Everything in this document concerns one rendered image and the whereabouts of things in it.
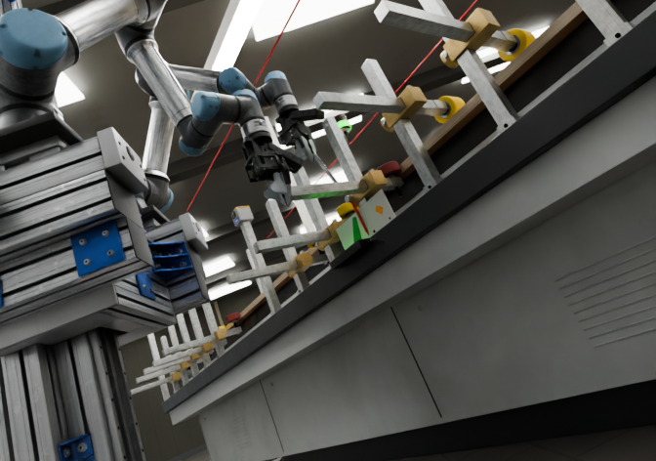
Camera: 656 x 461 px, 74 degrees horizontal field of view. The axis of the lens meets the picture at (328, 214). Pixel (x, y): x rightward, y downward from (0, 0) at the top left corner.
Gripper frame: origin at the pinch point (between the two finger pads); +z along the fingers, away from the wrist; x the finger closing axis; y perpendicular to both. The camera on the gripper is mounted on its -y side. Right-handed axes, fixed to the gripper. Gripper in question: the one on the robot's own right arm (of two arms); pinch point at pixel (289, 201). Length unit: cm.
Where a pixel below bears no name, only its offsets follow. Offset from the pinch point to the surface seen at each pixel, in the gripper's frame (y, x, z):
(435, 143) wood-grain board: -45.8, 17.8, -6.2
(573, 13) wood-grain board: -46, 65, -7
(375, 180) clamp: -28.5, 4.9, -2.1
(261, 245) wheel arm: -1.4, -23.6, 1.6
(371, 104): -15.3, 26.2, -11.2
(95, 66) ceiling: -18, -219, -263
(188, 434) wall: -280, -1164, 27
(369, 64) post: -28.0, 22.2, -30.5
